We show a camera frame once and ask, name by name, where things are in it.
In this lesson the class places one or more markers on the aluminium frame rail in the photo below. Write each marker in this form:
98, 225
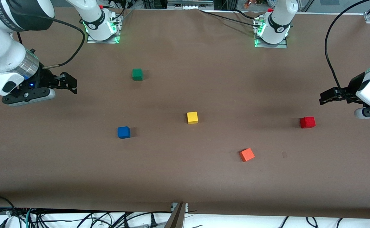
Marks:
189, 3

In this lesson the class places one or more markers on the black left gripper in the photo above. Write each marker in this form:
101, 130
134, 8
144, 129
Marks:
353, 87

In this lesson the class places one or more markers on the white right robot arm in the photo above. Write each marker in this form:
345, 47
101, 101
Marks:
1, 50

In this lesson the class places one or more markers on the small silver bracket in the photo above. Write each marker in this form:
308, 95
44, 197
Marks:
186, 207

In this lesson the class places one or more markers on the green wooden cube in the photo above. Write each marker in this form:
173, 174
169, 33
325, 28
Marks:
137, 74

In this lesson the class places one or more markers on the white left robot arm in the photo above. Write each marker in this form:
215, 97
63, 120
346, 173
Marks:
278, 28

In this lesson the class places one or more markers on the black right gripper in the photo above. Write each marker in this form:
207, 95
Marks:
42, 79

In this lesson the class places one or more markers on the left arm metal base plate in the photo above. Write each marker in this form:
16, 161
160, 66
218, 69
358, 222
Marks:
272, 46

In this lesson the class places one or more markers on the blue wooden cube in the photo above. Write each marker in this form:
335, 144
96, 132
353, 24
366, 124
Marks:
124, 132

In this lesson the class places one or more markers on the brown paper table cover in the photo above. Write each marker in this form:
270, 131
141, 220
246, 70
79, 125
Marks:
184, 177

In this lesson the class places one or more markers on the dark angled bar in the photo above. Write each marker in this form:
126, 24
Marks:
176, 218

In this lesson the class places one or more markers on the red wooden cube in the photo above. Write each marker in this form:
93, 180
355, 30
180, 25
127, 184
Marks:
307, 122

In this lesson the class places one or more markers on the orange wooden cube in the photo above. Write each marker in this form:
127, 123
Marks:
247, 155

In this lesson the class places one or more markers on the yellow wooden cube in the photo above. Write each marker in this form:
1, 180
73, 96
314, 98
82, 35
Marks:
192, 117

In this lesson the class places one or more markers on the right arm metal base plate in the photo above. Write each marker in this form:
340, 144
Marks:
119, 28

